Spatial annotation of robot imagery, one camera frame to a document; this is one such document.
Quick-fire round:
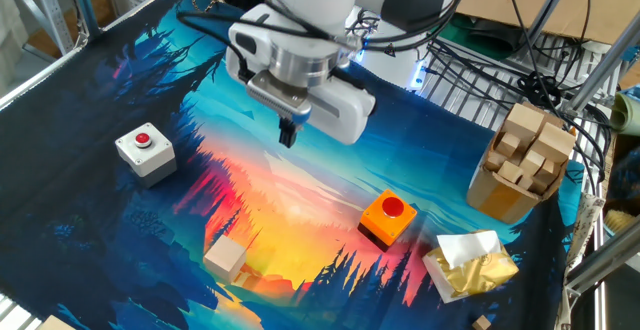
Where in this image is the black cable tangle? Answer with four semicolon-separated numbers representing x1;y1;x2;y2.
424;0;614;184

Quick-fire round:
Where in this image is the large wooden block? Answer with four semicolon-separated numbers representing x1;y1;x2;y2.
502;103;546;141
530;122;577;164

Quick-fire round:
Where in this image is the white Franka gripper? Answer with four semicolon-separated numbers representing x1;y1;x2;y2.
224;3;377;149

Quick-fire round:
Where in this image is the blue metal shelf post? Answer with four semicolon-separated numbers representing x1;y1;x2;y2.
67;0;103;39

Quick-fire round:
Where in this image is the grey slotted shelf post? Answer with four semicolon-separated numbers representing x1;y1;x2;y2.
27;0;76;55

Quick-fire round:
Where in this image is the thin grey metal pole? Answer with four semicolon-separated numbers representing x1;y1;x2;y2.
519;0;576;56

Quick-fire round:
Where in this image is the silver aluminium frame pole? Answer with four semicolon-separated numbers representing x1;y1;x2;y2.
564;229;640;296
564;12;640;116

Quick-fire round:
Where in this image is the dark green bag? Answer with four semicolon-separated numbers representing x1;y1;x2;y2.
437;12;526;61

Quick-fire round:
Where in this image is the pale wooden cube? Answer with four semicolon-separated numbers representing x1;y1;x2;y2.
203;234;248;284

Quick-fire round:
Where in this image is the orange box red button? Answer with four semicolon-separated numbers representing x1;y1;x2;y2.
357;188;419;252

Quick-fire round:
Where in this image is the forest sunset printed cloth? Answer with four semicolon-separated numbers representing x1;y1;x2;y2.
0;0;586;330

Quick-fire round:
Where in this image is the yellow bristle brush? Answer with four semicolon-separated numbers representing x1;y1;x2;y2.
603;208;639;236

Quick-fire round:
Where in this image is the gold tissue pack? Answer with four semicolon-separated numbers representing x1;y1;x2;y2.
422;229;520;305

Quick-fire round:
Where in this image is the patterned beige fabric strip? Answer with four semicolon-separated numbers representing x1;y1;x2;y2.
553;192;607;330

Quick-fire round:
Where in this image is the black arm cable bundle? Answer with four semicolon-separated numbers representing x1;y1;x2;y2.
175;0;474;84

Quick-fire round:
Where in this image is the brown cardboard box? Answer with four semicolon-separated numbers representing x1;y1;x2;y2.
465;100;577;225

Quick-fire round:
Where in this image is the white box red button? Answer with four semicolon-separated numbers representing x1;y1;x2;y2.
114;122;178;189

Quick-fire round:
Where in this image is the silver metal gripper bracket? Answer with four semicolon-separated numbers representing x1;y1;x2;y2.
245;69;313;127

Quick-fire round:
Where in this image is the flat wooden piece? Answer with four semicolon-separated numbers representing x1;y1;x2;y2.
37;314;76;330

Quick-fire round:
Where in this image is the pale green rolled mat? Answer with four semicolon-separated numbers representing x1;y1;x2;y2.
608;89;640;137

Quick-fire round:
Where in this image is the flat brown cardboard sheet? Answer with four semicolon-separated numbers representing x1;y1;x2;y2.
452;0;640;46

